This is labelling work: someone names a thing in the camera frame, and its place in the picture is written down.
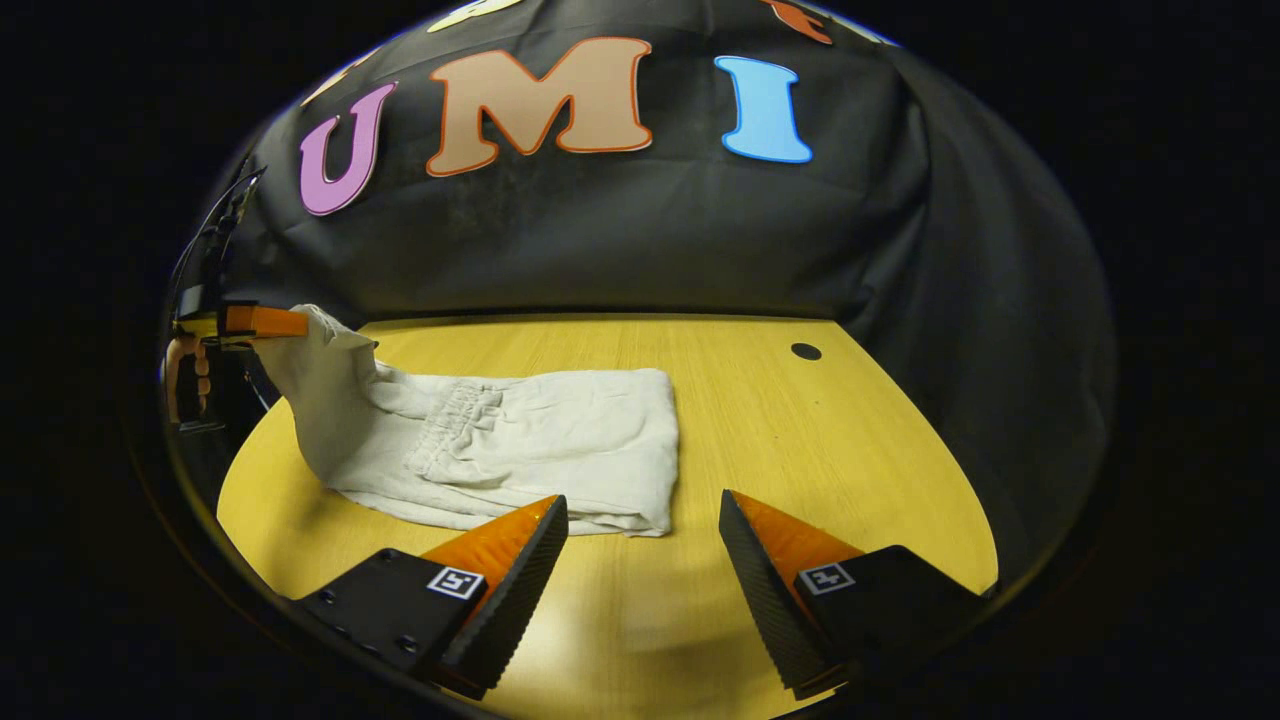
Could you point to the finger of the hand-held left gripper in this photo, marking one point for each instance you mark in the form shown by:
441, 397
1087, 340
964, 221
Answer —
260, 321

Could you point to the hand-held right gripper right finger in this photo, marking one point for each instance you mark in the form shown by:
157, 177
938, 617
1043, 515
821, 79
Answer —
765, 600

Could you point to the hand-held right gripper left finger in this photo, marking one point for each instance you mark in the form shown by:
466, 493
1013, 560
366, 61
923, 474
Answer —
515, 600

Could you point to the off-white jeans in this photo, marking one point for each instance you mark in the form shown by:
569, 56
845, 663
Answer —
560, 440

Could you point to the black backdrop cloth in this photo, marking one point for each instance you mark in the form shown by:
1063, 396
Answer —
600, 240

